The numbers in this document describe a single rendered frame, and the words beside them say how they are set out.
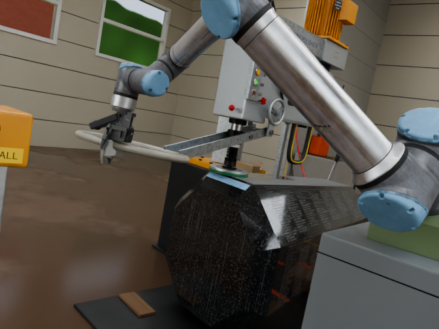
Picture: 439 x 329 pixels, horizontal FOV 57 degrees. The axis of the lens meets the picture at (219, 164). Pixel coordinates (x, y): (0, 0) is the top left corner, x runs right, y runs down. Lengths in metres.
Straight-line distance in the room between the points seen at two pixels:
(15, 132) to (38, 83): 7.46
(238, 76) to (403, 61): 5.56
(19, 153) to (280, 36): 0.59
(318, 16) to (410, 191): 1.89
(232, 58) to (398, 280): 1.42
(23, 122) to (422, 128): 0.90
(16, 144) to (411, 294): 0.97
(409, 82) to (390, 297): 6.34
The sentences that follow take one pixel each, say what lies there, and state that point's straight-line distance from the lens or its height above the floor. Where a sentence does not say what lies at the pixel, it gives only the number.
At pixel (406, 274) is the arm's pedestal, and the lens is 1.18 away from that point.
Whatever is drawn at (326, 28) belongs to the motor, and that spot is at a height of 1.78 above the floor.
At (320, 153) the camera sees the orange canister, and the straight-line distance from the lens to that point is 5.71.
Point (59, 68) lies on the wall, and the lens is 8.27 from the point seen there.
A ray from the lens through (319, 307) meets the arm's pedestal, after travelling 1.29.
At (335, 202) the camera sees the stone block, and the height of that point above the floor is 0.75.
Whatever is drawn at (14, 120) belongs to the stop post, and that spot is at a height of 1.07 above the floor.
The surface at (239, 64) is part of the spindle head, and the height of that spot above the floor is 1.41.
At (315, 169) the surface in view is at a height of 0.70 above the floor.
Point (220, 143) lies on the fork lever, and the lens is 2.05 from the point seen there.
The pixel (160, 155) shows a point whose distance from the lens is 1.57.
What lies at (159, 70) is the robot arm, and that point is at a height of 1.24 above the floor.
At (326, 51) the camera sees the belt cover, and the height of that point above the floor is 1.64.
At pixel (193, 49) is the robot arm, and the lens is 1.36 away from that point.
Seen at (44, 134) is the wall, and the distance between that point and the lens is 8.25.
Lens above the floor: 1.12
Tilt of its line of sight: 6 degrees down
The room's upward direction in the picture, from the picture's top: 10 degrees clockwise
